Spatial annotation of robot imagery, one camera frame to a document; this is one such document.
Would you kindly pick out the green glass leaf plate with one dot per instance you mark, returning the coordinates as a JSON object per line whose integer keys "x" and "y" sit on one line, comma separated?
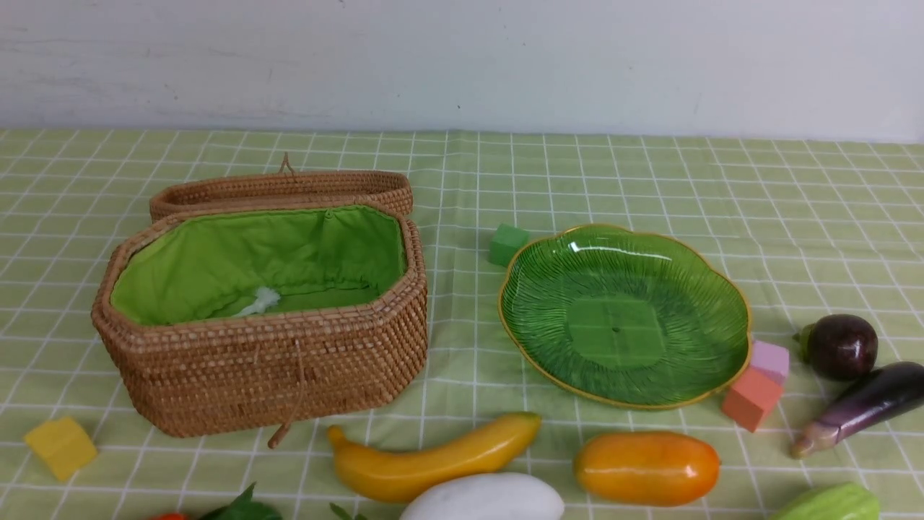
{"x": 634, "y": 320}

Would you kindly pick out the dark purple passion fruit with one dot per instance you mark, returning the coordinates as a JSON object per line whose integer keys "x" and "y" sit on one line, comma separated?
{"x": 839, "y": 347}

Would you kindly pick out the green checkered tablecloth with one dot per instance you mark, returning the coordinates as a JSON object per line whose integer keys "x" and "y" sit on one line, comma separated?
{"x": 805, "y": 228}

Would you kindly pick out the green leafy toy vegetable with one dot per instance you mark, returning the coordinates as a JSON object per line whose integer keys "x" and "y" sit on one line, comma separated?
{"x": 244, "y": 507}

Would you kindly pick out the yellow toy banana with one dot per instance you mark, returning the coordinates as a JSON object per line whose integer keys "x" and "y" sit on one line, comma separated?
{"x": 400, "y": 477}

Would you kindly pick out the green foam cube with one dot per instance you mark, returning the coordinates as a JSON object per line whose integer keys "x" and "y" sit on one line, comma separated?
{"x": 505, "y": 244}

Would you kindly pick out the white toy radish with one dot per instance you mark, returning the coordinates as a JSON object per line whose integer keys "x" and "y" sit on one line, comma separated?
{"x": 503, "y": 495}

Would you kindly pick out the pink foam cube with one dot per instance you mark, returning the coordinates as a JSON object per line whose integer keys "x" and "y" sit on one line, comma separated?
{"x": 771, "y": 360}

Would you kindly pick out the woven rattan basket lid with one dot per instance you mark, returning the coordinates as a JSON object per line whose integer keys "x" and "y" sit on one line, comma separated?
{"x": 390, "y": 189}

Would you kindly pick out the orange foam cube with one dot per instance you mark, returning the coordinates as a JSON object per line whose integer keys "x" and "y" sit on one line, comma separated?
{"x": 751, "y": 399}

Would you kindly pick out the yellow foam cube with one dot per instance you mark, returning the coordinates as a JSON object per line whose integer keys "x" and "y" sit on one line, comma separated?
{"x": 63, "y": 445}

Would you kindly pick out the orange toy mango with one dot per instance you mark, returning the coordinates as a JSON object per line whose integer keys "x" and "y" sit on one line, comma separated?
{"x": 647, "y": 468}

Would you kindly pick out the red toy tomato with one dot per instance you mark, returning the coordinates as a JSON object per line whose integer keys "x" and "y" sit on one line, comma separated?
{"x": 171, "y": 516}

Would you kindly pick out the purple toy eggplant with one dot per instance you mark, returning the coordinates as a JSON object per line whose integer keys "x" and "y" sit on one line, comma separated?
{"x": 882, "y": 394}

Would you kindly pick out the woven rattan basket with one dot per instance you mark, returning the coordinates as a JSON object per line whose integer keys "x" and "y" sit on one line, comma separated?
{"x": 230, "y": 319}

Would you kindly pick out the green toy gourd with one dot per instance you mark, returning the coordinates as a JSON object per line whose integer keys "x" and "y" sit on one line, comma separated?
{"x": 848, "y": 500}

